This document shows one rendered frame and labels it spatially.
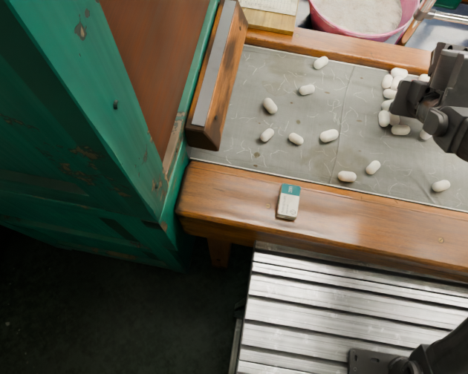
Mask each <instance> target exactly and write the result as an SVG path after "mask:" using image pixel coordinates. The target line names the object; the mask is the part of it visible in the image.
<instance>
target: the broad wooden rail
mask: <svg viewBox="0 0 468 374"><path fill-rule="evenodd" d="M282 183H287V184H291V185H295V186H301V191H300V197H299V207H298V213H297V218H296V219H295V220H289V219H285V218H281V217H276V210H277V205H278V200H279V192H280V187H281V184H282ZM175 213H176V215H177V218H178V220H179V222H180V224H181V227H182V229H183V231H184V233H185V234H190V235H194V236H199V237H205V238H209V239H213V240H220V241H224V242H228V243H234V244H238V245H242V246H249V247H253V244H254V242H255V240H259V241H263V242H267V243H274V244H278V245H282V246H289V247H293V248H297V249H304V250H308V251H312V252H318V253H323V254H327V255H333V256H337V257H344V258H348V259H352V260H359V261H363V262H366V263H373V264H377V265H381V266H388V267H392V268H396V269H403V270H407V271H411V272H418V273H422V274H426V275H433V276H437V277H441V278H448V279H452V280H456V281H463V282H467V283H468V214H467V213H463V212H459V211H452V210H448V209H440V208H436V207H432V206H425V205H421V204H417V203H410V202H406V201H402V200H395V199H391V198H387V197H379V196H375V195H371V194H364V193H360V192H355V191H349V190H345V189H341V188H334V187H329V186H322V185H318V184H314V183H307V182H302V181H298V180H292V179H288V178H283V177H277V176H272V175H268V174H261V173H257V172H253V171H245V170H241V169H237V168H230V167H226V166H222V165H215V164H211V163H204V162H200V161H196V160H191V161H190V162H189V164H188V165H187V167H186V168H185V171H184V174H183V179H182V182H181V187H180V191H179V193H178V198H177V202H176V204H175Z"/></svg>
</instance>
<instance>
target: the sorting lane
mask: <svg viewBox="0 0 468 374"><path fill-rule="evenodd" d="M317 59H319V58H317V57H312V56H305V55H301V54H296V53H288V52H284V51H280V50H272V49H268V48H263V47H256V46H252V45H244V46H243V50H242V54H241V59H240V62H239V66H238V71H237V74H236V78H235V83H234V86H233V90H232V94H231V97H230V103H229V107H228V110H227V116H226V120H225V123H224V130H223V133H222V136H221V144H220V148H219V151H210V150H205V149H201V148H194V147H192V152H191V155H190V161H191V160H196V161H200V162H204V163H211V164H215V165H222V166H226V167H230V168H237V169H241V170H245V171H253V172H257V173H261V174H268V175H272V176H277V177H283V178H288V179H292V180H298V181H302V182H307V183H314V184H318V185H322V186H329V187H334V188H341V189H345V190H349V191H355V192H360V193H364V194H371V195H375V196H379V197H387V198H391V199H395V200H402V201H406V202H410V203H417V204H421V205H425V206H432V207H436V208H440V209H448V210H452V211H459V212H463V213H467V214H468V162H466V161H464V160H462V159H461V158H459V157H457V156H456V155H455V154H449V153H445V152H444V151H443V150H442V149H441V148H440V147H439V146H438V145H437V144H436V143H435V141H434V140H433V138H432V136H431V137H430V138H428V139H427V140H424V139H422V138H421V137H420V132H421V131H422V130H423V129H422V127H423V123H422V122H420V121H419V120H418V119H414V118H410V117H402V116H399V117H400V122H399V124H398V125H407V126H409V127H410V132H409V133H408V134H407V135H395V134H393V133H392V132H391V128H392V126H393V125H390V124H389V125H388V126H386V127H382V126H380V124H379V117H378V115H379V112H381V111H383V109H382V108H381V105H382V103H383V102H385V101H387V100H390V99H388V98H385V97H384V95H383V92H384V90H386V89H385V88H383V87H382V81H383V78H384V76H385V75H391V71H390V70H383V69H378V68H370V67H366V66H362V65H354V64H350V63H345V62H338V61H334V60H328V63H327V65H325V66H324V67H322V68H320V69H316V68H315V67H314V66H313V64H314V62H315V61H316V60H317ZM306 85H313V86H314V87H315V91H314V92H313V93H310V94H306V95H301V94H300V92H299V89H300V88H301V87H302V86H306ZM266 98H270V99H272V100H273V102H274V103H275V104H276V106H277V112H275V113H274V114H270V113H269V112H268V111H267V109H266V108H265V107H264V106H263V101H264V99H266ZM268 128H271V129H273V131H274V135H273V136H272V137H271V138H270V139H269V140H268V141H266V142H264V141H262V140H261V134H263V133H264V132H265V131H266V130H267V129H268ZM331 129H335V130H337V131H338V133H339V135H338V137H337V138H336V139H335V140H331V141H329V142H323V141H321V139H320V135H321V133H322V132H324V131H328V130H331ZM291 133H295V134H298V135H299V136H301V137H302V138H303V143H302V144H301V145H297V144H295V143H294V142H291V141H290V140H289V135H290V134H291ZM375 160H376V161H378V162H380V168H379V169H378V170H376V172H375V173H374V174H367V173H366V168H367V167H368V166H369V165H370V164H371V162H373V161H375ZM341 171H350V172H354V173H355V174H356V176H357V178H356V180H355V181H354V182H346V181H341V180H340V179H339V178H338V173H340V172H341ZM441 180H448V181H449V182H450V187H449V188H448V189H446V190H443V191H439V192H437V191H434V190H433V189H432V185H433V183H436V182H439V181H441Z"/></svg>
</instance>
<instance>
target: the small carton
mask: <svg viewBox="0 0 468 374"><path fill-rule="evenodd" d="M300 191H301V186H295V185H291V184H287V183H282V184H281V187H280V192H279V200H278V205H277V210H276V217H281V218H285V219H289V220H295V219H296V218H297V213H298V207H299V197H300Z"/></svg>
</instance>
